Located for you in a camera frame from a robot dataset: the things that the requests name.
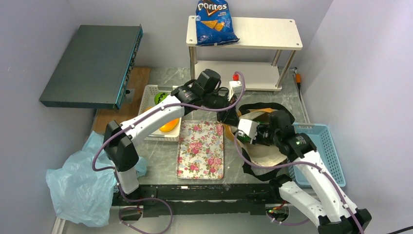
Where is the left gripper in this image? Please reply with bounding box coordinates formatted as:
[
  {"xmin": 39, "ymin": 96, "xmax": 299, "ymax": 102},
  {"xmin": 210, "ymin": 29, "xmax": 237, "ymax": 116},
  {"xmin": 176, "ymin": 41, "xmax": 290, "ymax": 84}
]
[{"xmin": 203, "ymin": 92, "xmax": 240, "ymax": 128}]

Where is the brown Trader Joe's tote bag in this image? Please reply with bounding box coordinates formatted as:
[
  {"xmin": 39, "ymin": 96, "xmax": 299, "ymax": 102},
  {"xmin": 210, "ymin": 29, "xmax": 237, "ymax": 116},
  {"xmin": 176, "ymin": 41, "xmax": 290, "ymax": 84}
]
[{"xmin": 237, "ymin": 102, "xmax": 295, "ymax": 181}]

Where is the orange mango toy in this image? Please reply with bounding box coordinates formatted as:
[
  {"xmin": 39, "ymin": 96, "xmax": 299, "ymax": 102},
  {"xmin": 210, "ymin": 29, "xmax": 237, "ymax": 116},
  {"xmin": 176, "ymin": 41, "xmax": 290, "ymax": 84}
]
[{"xmin": 159, "ymin": 118, "xmax": 180, "ymax": 133}]

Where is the green round fruit toy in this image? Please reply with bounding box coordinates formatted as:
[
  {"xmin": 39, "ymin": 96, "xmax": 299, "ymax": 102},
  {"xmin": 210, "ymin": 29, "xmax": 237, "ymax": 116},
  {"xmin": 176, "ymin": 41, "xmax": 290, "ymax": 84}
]
[{"xmin": 154, "ymin": 92, "xmax": 169, "ymax": 105}]

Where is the light blue cartoon plastic bag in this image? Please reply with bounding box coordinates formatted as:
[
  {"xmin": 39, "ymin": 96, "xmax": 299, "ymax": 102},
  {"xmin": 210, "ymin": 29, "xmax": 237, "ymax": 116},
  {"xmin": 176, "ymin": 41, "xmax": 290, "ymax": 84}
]
[{"xmin": 45, "ymin": 131, "xmax": 149, "ymax": 228}]

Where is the green Chuba cassava chip bag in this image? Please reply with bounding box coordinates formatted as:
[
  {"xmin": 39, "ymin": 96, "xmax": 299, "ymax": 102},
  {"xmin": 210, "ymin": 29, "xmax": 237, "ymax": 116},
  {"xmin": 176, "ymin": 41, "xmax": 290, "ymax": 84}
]
[{"xmin": 237, "ymin": 135, "xmax": 251, "ymax": 142}]

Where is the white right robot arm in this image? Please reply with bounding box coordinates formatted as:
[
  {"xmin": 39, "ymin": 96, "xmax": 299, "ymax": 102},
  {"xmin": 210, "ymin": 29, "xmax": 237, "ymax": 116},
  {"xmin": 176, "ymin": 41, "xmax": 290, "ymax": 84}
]
[{"xmin": 251, "ymin": 110, "xmax": 372, "ymax": 234}]

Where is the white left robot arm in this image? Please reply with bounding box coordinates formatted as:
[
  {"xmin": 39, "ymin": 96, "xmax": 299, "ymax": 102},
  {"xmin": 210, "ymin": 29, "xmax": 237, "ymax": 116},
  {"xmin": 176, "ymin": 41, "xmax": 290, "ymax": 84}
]
[{"xmin": 100, "ymin": 69, "xmax": 245, "ymax": 205}]

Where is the light blue plastic basket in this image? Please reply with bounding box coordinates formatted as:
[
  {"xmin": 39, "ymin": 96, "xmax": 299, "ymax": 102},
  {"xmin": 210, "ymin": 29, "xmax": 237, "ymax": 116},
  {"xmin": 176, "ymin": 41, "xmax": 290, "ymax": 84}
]
[{"xmin": 293, "ymin": 122, "xmax": 346, "ymax": 187}]

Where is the floral pattern tray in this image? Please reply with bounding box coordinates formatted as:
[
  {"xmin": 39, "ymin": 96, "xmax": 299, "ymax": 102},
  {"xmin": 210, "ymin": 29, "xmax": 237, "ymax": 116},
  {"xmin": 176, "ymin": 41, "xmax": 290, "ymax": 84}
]
[{"xmin": 176, "ymin": 120, "xmax": 224, "ymax": 180}]

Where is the white two-tier shelf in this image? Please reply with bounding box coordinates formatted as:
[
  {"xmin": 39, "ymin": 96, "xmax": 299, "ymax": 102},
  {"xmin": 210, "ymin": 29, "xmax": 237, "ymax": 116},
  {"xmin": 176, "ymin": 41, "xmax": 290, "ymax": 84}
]
[{"xmin": 186, "ymin": 16, "xmax": 303, "ymax": 91}]

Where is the white plastic basket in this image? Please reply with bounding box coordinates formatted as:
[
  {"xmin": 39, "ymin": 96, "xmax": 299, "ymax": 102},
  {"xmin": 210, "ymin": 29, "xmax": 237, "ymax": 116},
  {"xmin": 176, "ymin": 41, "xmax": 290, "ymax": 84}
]
[{"xmin": 138, "ymin": 85, "xmax": 182, "ymax": 142}]

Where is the blue Doritos chip bag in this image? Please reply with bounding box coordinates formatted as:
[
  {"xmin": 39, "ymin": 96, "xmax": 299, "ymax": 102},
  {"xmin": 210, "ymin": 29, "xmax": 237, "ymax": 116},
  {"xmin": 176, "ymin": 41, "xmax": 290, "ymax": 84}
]
[{"xmin": 195, "ymin": 0, "xmax": 240, "ymax": 46}]

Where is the wooden board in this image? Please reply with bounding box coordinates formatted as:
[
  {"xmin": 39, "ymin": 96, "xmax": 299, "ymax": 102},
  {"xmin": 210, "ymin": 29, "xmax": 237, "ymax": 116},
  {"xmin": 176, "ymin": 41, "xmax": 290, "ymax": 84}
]
[{"xmin": 92, "ymin": 67, "xmax": 151, "ymax": 134}]

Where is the dark grey flat box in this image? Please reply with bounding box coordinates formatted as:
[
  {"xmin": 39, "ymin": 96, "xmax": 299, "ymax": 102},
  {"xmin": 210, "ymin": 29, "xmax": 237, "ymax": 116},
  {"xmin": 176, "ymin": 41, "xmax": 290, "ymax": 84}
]
[{"xmin": 39, "ymin": 25, "xmax": 143, "ymax": 110}]

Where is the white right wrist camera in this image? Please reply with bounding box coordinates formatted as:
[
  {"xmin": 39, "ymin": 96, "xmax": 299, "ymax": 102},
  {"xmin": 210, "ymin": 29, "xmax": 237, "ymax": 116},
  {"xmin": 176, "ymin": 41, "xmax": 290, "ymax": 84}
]
[{"xmin": 237, "ymin": 118, "xmax": 259, "ymax": 141}]

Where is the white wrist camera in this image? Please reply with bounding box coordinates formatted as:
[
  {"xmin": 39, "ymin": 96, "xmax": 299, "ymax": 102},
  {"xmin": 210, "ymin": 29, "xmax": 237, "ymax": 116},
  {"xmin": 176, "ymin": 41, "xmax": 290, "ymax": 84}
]
[
  {"xmin": 237, "ymin": 118, "xmax": 259, "ymax": 141},
  {"xmin": 228, "ymin": 73, "xmax": 243, "ymax": 101}
]

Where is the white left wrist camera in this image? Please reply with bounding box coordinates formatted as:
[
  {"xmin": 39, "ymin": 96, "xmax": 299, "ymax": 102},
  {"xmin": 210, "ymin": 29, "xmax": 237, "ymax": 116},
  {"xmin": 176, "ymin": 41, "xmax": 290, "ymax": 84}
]
[{"xmin": 228, "ymin": 73, "xmax": 243, "ymax": 101}]

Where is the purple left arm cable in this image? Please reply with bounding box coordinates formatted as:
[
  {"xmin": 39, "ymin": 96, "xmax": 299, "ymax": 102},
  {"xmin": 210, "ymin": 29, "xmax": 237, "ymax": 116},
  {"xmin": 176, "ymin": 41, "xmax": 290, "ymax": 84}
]
[{"xmin": 92, "ymin": 71, "xmax": 246, "ymax": 234}]

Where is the orange handled tool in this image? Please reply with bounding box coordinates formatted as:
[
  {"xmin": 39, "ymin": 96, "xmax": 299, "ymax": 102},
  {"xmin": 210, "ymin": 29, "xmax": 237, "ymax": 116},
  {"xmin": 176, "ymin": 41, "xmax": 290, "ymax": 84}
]
[{"xmin": 294, "ymin": 69, "xmax": 301, "ymax": 99}]

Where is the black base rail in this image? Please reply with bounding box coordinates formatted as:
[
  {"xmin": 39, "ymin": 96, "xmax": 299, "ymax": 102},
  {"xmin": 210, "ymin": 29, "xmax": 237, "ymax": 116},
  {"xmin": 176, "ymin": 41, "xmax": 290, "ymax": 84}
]
[{"xmin": 112, "ymin": 183, "xmax": 283, "ymax": 217}]

